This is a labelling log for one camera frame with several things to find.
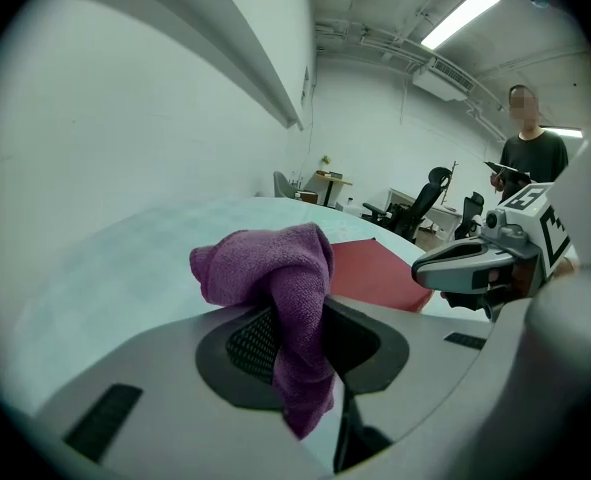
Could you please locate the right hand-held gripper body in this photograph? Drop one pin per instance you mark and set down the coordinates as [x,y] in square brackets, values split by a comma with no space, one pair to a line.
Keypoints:
[525,240]

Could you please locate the white desk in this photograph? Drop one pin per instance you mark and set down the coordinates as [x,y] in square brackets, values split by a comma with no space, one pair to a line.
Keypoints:
[405,195]

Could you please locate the long ceiling light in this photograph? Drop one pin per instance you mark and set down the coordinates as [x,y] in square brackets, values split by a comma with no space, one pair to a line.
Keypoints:
[460,18]
[562,132]

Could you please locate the black office chair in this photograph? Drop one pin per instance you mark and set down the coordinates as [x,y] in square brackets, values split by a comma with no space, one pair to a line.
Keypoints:
[471,213]
[415,208]

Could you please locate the light blue flowered tablecloth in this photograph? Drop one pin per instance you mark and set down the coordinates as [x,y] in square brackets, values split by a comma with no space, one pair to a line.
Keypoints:
[125,278]

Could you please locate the grey shell chair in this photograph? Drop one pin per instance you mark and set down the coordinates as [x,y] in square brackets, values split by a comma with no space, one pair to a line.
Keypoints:
[281,183]

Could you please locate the small potted plant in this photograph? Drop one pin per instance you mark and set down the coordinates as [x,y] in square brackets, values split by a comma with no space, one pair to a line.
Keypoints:
[325,160]

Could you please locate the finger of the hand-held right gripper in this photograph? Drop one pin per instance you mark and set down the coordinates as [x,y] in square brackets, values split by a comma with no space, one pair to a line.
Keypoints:
[475,240]
[450,270]

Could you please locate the brown box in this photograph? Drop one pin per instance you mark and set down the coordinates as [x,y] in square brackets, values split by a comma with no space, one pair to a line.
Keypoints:
[307,197]

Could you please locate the red book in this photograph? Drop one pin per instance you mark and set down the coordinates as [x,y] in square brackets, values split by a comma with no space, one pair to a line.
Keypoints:
[375,273]

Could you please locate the white ceiling air conditioner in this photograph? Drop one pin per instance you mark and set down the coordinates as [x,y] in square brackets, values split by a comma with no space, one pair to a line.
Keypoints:
[440,85]

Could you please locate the small wooden table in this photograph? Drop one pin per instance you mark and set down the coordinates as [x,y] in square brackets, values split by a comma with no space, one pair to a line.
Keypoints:
[335,180]

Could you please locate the clipboard with paper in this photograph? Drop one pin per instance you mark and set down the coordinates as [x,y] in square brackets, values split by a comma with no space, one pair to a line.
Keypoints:
[507,171]

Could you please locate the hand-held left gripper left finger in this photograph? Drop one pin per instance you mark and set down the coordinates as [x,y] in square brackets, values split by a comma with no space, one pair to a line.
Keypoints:
[175,418]

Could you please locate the purple cloth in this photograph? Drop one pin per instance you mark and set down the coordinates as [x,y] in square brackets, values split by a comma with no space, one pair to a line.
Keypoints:
[275,263]

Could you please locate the dark tray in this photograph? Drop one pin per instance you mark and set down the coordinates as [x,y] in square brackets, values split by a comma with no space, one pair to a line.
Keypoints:
[334,173]

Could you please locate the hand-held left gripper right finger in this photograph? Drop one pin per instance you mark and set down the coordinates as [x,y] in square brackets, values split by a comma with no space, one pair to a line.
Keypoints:
[425,358]

